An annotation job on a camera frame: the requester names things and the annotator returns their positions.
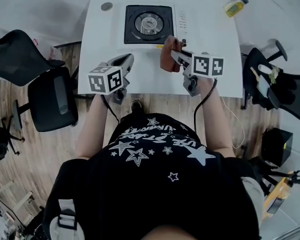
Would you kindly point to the wooden stick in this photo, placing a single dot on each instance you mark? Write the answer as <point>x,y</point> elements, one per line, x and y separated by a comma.
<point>255,73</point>

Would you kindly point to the black box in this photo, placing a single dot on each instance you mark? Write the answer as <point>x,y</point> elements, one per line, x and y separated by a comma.
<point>275,146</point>

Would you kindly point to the pink white plastic bag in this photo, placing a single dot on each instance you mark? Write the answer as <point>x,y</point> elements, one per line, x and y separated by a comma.
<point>53,52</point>

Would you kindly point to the black chair base with wheels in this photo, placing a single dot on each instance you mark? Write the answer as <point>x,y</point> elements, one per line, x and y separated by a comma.
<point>2,139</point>

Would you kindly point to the green crumpled item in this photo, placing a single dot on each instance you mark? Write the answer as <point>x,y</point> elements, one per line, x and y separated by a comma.
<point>274,74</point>

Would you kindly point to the yellow board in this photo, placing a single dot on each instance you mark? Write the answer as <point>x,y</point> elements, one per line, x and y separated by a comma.
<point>275,194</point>

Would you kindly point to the white black portable stove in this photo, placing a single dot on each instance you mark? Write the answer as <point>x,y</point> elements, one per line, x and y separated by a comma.
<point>180,14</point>

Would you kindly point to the black star print shirt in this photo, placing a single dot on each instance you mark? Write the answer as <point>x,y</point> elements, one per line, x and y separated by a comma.
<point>152,184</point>

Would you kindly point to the brown cloth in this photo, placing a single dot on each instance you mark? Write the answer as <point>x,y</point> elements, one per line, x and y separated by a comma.
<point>168,59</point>

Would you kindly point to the white cylinder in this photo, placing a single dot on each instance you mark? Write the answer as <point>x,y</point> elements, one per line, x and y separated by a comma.
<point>264,68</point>

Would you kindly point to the person's dark shoe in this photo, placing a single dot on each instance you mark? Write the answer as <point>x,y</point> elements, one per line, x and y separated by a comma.
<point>136,107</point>

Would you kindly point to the grey round table grommet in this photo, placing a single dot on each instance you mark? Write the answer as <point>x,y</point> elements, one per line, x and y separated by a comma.
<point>106,6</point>

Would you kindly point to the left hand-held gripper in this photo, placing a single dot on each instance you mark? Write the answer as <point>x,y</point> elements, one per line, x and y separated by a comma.
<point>103,80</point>

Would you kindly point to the black office chair with clutter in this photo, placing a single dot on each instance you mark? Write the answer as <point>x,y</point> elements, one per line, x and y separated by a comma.
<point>290,89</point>

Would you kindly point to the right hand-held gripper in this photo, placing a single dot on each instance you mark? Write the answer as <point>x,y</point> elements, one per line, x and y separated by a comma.
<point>206,66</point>

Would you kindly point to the light wooden frame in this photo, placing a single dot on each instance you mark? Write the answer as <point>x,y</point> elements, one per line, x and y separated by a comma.
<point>12,196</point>

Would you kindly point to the person's left forearm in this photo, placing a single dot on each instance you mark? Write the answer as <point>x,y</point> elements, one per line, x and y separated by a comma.
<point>95,124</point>

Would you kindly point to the yellow oil bottle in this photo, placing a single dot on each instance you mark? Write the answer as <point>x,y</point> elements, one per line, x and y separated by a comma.
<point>233,8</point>

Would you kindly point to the person's right forearm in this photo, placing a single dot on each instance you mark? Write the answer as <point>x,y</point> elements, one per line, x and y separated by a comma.
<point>215,124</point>

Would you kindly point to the grey flat device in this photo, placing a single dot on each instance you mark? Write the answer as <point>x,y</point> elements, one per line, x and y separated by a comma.
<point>263,86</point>

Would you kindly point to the black mesh office chair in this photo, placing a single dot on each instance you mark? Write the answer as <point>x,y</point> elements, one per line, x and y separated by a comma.
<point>50,99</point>

